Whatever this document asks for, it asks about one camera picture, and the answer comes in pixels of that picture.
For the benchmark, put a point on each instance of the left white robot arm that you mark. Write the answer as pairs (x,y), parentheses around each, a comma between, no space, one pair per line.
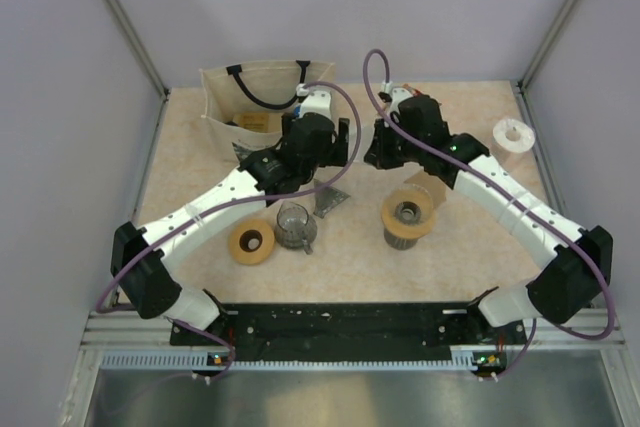
(144,259)

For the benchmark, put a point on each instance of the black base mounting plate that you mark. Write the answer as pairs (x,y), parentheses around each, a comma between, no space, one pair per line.
(334,332)

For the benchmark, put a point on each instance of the brown box in bag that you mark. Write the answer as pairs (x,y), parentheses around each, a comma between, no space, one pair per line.
(259,122)

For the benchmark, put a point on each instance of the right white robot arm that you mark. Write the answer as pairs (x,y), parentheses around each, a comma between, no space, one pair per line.
(574,262)

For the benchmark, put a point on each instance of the glass carafe with handle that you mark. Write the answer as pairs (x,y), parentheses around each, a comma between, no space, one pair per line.
(295,228)

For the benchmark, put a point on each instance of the clear glass dripper cone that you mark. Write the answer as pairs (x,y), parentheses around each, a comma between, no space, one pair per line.
(412,205)

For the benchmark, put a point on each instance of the brown paper coffee filter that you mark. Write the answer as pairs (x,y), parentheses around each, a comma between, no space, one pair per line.
(433,185)

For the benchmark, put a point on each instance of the white tape roll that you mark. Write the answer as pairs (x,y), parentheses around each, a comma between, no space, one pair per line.
(511,138)

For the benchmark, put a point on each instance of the grey glass dripper cone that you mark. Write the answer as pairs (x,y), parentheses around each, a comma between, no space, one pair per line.
(327,199)

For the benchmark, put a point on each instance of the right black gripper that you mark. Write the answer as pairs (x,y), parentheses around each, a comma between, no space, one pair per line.
(376,154)

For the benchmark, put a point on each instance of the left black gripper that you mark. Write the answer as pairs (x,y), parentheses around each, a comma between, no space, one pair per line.
(335,154)

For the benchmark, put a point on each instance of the grey glass carafe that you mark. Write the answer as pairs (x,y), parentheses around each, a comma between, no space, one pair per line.
(399,243)

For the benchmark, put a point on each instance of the white paper coffee filter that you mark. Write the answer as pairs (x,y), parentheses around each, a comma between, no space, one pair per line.
(362,142)

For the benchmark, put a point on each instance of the beige canvas tote bag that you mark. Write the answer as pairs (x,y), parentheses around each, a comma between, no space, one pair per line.
(265,88)

